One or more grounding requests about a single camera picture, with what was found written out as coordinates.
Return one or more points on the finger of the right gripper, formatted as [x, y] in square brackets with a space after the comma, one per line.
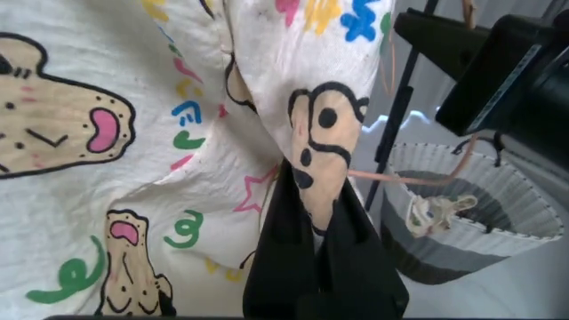
[435, 42]

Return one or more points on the white laundry basket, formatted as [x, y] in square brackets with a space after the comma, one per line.
[511, 191]

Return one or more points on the cream printed garment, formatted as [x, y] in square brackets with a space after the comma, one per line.
[133, 191]
[433, 213]

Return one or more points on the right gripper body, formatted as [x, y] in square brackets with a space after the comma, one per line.
[555, 124]

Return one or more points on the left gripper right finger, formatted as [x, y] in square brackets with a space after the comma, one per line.
[360, 266]

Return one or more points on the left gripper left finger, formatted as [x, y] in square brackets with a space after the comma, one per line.
[280, 249]

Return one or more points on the black clothes rack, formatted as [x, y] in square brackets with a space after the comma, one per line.
[395, 115]

